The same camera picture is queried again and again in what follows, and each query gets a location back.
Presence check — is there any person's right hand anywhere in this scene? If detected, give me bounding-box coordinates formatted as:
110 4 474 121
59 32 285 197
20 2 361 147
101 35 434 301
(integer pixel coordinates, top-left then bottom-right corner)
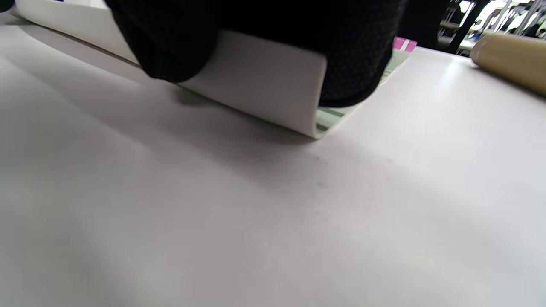
105 0 410 108

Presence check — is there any green striped paper sheet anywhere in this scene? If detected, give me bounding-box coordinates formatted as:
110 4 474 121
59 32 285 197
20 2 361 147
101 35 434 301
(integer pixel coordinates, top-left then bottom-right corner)
13 0 418 140

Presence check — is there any brown cardboard mailing tube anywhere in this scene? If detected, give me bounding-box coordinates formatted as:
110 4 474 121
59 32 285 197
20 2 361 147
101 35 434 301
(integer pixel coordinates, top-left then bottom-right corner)
469 33 546 98

